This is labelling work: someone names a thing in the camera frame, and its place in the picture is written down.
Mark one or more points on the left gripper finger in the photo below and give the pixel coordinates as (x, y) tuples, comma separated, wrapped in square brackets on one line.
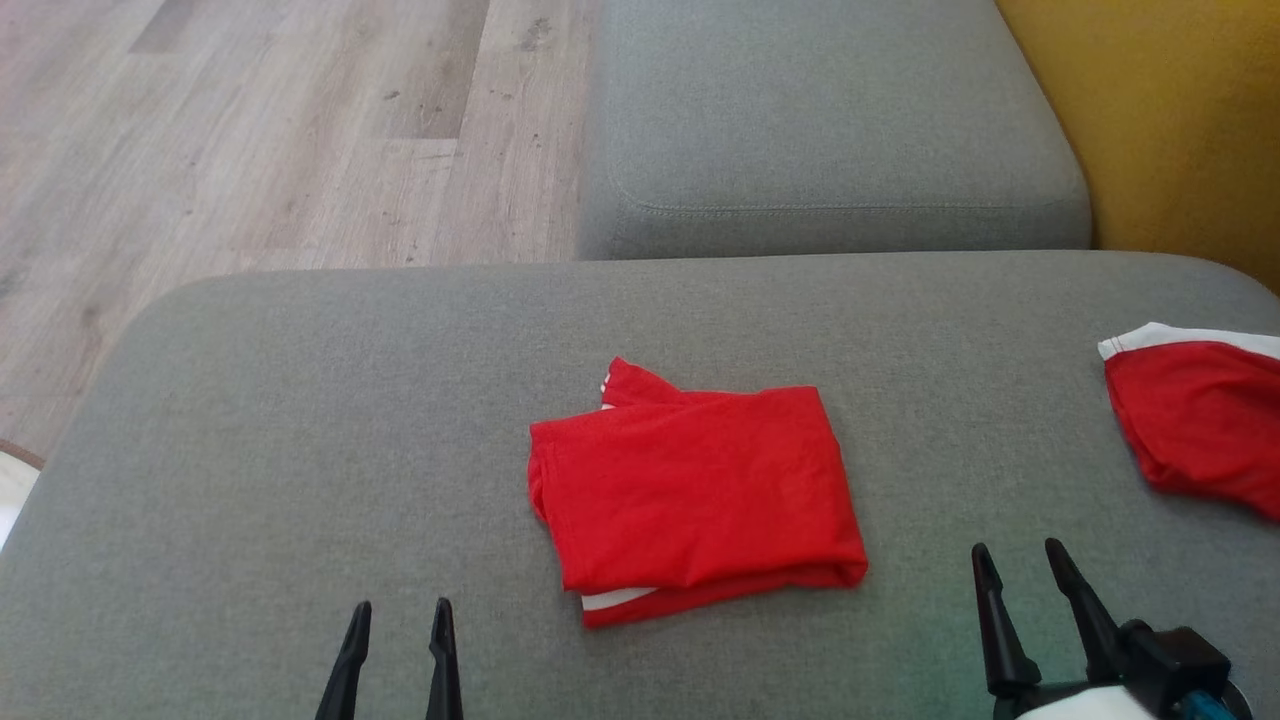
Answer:
[(444, 670), (350, 670)]

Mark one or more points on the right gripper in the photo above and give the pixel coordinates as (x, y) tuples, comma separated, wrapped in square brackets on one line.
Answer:
[(1080, 705)]

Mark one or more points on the red and white jersey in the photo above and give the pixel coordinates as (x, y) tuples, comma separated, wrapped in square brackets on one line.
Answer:
[(700, 490)]

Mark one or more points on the red shorts white waistband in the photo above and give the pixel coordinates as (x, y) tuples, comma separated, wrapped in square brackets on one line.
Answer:
[(1200, 420)]

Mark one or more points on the large yellow sofa backrest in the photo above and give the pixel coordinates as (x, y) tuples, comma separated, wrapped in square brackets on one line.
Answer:
[(1180, 120)]

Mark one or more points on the grey sofa seat cushion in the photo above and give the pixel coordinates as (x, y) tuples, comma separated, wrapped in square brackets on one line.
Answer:
[(820, 110)]

